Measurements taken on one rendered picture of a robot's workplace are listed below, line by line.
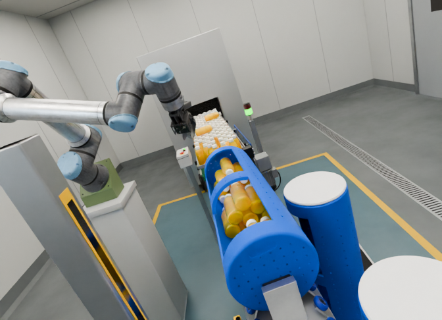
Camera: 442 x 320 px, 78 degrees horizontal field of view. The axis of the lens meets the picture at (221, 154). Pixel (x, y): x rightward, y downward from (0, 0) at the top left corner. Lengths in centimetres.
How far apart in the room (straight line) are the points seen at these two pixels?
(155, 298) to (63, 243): 176
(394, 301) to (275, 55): 562
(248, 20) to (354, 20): 215
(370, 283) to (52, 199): 79
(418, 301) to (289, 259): 31
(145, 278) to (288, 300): 140
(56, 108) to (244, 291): 89
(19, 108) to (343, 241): 141
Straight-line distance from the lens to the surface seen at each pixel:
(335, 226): 130
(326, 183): 133
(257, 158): 223
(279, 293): 88
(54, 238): 54
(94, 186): 188
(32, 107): 122
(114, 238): 198
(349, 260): 145
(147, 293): 224
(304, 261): 89
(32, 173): 50
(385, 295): 88
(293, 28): 626
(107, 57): 643
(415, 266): 95
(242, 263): 83
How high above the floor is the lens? 172
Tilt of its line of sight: 19 degrees down
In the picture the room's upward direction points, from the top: 20 degrees counter-clockwise
